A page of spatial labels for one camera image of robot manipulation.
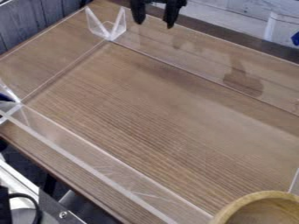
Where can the blue object at edge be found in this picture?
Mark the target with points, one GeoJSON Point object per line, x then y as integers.
{"type": "Point", "coordinates": [295, 39]}

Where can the clear acrylic tray wall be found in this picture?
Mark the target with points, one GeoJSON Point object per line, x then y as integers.
{"type": "Point", "coordinates": [161, 122]}

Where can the grey metal bracket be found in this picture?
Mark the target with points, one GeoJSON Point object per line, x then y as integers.
{"type": "Point", "coordinates": [53, 212]}

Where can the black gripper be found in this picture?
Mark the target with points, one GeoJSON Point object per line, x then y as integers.
{"type": "Point", "coordinates": [172, 7]}

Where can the white container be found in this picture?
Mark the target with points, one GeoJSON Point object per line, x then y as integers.
{"type": "Point", "coordinates": [280, 28]}

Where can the brown wooden bowl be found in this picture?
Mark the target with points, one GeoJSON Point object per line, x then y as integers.
{"type": "Point", "coordinates": [267, 207]}

